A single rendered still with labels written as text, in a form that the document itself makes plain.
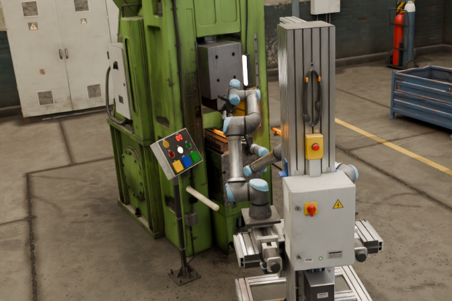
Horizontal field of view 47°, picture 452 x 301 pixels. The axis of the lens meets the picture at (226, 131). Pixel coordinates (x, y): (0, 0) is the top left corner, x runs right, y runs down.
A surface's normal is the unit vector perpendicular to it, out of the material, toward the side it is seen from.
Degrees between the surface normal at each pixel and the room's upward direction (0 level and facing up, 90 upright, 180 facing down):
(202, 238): 90
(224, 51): 90
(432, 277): 0
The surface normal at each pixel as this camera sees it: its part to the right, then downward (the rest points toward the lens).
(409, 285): -0.07, -0.95
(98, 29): 0.39, 0.27
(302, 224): 0.11, 0.31
